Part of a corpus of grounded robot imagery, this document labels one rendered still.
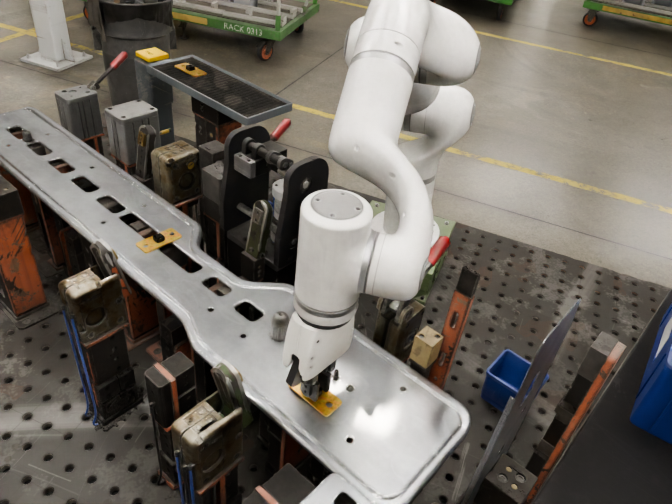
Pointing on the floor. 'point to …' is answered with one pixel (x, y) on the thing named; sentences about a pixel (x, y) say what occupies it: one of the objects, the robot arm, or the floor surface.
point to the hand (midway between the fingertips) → (315, 382)
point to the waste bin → (129, 37)
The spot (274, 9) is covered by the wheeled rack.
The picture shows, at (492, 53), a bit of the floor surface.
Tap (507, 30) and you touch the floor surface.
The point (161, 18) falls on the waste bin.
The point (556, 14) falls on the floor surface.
